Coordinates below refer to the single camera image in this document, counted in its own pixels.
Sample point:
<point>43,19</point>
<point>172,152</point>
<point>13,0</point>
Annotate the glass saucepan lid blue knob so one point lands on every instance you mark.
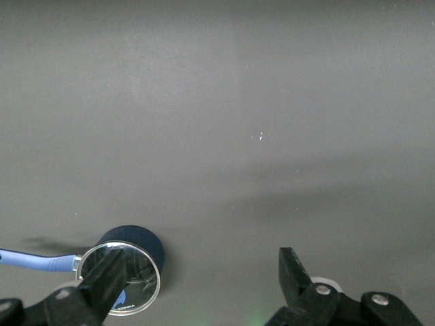
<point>142,282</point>

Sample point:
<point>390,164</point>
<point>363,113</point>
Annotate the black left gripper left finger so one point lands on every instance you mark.
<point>88,299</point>

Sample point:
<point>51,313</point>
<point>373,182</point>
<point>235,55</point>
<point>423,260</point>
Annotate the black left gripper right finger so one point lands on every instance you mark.
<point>316,305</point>

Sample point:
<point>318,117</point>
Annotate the dark grey table mat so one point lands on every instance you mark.
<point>217,102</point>

